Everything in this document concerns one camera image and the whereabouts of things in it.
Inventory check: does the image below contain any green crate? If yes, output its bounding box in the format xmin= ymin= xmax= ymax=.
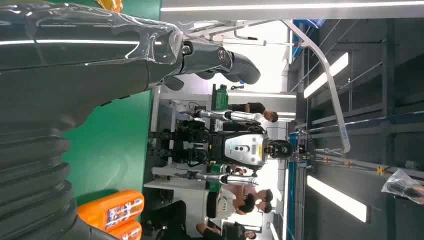
xmin=211 ymin=83 xmax=230 ymax=112

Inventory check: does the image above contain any person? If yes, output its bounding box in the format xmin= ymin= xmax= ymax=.
xmin=145 ymin=200 xmax=258 ymax=240
xmin=205 ymin=187 xmax=257 ymax=220
xmin=228 ymin=101 xmax=279 ymax=124
xmin=225 ymin=183 xmax=275 ymax=204
xmin=255 ymin=200 xmax=274 ymax=215

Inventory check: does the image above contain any clear plastic bag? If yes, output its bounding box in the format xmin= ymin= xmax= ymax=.
xmin=380 ymin=168 xmax=424 ymax=205

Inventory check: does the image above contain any background humanoid robot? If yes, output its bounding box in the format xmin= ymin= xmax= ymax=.
xmin=147 ymin=119 xmax=295 ymax=170

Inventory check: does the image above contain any yellow film wrapped cardboard box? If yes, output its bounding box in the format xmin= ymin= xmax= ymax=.
xmin=94 ymin=0 xmax=124 ymax=13

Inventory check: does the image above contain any white robot gantry frame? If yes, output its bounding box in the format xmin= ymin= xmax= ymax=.
xmin=185 ymin=18 xmax=352 ymax=155

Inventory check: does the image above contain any rectangular ceiling light panel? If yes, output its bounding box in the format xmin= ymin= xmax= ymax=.
xmin=304 ymin=52 xmax=350 ymax=99
xmin=306 ymin=174 xmax=369 ymax=223

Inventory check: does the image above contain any white wall light strip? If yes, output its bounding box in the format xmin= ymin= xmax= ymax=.
xmin=160 ymin=0 xmax=424 ymax=13

